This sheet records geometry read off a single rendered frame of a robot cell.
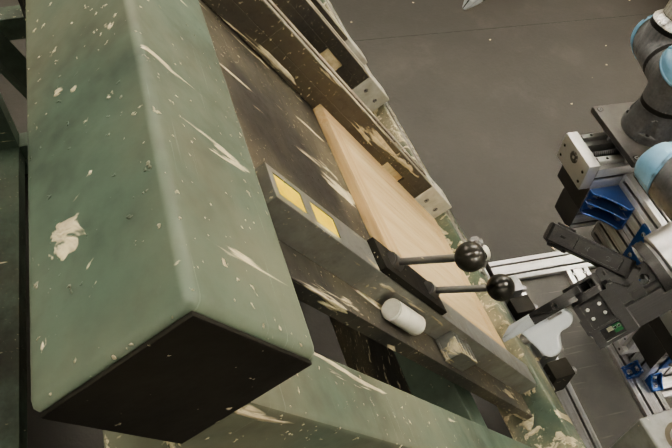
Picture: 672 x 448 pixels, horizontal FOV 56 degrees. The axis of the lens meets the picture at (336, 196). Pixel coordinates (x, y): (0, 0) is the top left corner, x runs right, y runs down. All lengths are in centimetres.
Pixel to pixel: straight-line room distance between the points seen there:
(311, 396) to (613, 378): 200
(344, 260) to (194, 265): 47
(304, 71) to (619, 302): 66
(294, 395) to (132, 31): 24
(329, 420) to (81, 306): 19
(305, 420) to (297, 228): 29
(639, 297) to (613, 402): 149
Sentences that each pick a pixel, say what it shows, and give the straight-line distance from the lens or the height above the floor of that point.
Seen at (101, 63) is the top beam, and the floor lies 190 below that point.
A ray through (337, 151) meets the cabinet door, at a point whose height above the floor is 135.
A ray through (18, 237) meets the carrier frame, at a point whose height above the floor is 18.
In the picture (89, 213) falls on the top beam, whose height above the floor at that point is 189.
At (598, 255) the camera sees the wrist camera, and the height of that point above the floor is 152.
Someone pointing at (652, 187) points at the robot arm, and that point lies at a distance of 101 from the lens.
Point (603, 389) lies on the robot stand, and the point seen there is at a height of 21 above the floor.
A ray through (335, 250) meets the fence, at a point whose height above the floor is 156.
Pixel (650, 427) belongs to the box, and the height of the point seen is 93.
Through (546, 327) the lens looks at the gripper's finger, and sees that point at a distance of 85.
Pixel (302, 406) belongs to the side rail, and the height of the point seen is 176.
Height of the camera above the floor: 214
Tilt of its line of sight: 49 degrees down
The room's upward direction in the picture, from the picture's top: 4 degrees clockwise
